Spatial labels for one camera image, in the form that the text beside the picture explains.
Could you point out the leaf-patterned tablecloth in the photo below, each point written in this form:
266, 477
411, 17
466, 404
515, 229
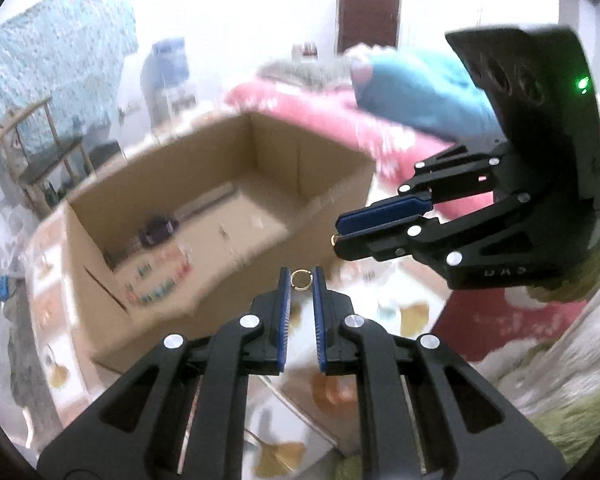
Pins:
45, 310

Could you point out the white fleece clothing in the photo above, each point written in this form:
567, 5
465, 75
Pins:
580, 330

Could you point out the blue patterned curtain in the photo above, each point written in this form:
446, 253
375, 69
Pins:
55, 50

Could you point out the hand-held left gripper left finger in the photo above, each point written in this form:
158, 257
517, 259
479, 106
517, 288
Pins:
282, 330

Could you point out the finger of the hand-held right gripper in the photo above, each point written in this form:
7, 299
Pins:
380, 214
380, 246

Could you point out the green fleece cloth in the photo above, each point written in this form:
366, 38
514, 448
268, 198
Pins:
580, 410

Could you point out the grey blanket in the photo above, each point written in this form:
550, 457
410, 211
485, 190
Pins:
305, 72

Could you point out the dark purple smartwatch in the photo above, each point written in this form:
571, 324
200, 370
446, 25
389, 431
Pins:
155, 232

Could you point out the wooden rack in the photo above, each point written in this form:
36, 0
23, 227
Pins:
35, 165

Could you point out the pink blanket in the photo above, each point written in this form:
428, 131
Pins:
330, 115

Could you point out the blue pillow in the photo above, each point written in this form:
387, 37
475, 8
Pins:
420, 90

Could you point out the blue water jug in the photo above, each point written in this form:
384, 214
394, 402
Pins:
170, 70

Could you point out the dark red door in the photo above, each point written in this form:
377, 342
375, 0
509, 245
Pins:
367, 5

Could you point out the small blue toy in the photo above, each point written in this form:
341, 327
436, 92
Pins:
3, 287

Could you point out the brown cardboard box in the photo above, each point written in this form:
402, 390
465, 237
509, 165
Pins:
280, 170

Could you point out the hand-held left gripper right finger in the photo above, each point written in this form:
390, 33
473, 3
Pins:
320, 330

